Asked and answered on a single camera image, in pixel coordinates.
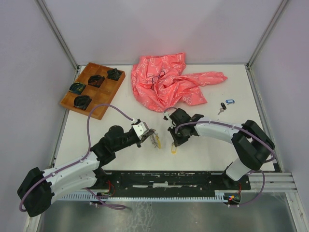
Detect wooden compartment tray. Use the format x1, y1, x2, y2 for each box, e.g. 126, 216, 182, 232
60, 62, 126, 120

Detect right aluminium frame post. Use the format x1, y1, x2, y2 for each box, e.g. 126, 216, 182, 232
246, 0, 290, 68

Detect eyeglasses on cloth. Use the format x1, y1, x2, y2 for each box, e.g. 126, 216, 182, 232
150, 70, 166, 91

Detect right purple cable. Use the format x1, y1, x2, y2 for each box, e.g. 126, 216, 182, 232
163, 107, 277, 208

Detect dark rolled item top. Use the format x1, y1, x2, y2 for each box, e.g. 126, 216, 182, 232
107, 68, 122, 81

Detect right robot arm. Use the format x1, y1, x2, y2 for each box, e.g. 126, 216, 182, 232
164, 108, 276, 189

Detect aluminium frame post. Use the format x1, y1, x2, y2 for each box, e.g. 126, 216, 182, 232
246, 0, 290, 68
35, 0, 79, 70

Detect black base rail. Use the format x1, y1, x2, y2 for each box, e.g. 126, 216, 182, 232
90, 171, 251, 198

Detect key with yellow tag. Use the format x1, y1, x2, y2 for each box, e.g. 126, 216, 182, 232
171, 142, 177, 154

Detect key with black head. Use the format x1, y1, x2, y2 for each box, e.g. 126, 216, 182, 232
218, 102, 226, 115

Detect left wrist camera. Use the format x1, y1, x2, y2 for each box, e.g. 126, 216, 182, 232
132, 119, 149, 138

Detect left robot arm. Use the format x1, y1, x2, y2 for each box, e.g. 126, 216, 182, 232
17, 122, 155, 217

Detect dark rolled item middle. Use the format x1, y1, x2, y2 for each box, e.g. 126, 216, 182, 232
88, 75, 105, 88

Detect dark green rolled item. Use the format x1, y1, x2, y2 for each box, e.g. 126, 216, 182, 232
69, 82, 86, 95

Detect white cable duct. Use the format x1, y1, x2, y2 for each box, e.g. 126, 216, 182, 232
54, 189, 242, 203

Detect pink patterned cloth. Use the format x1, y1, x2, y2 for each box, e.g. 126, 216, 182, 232
131, 53, 227, 113

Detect large keyring with yellow handle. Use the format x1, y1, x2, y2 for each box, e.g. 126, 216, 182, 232
150, 133, 161, 149

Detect left aluminium frame post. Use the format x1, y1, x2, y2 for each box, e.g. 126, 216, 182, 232
35, 0, 79, 70

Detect dark rolled item bottom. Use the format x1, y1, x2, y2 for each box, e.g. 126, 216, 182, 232
73, 95, 92, 111

